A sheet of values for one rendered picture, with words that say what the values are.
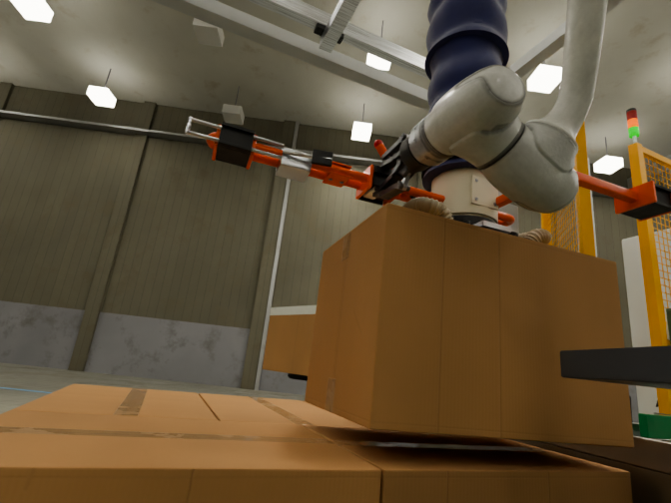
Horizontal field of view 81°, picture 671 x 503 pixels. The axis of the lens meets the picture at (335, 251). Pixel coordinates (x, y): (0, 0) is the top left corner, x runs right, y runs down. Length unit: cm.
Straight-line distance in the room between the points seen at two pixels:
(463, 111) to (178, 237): 977
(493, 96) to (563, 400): 60
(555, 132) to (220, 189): 995
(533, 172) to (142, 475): 72
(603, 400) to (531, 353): 20
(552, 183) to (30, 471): 82
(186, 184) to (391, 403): 1022
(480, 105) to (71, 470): 72
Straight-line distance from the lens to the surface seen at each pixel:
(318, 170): 95
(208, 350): 956
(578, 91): 83
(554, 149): 75
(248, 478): 63
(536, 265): 93
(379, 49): 346
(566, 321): 97
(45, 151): 1255
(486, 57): 124
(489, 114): 67
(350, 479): 68
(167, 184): 1087
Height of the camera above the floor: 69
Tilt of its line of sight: 16 degrees up
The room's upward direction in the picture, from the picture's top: 6 degrees clockwise
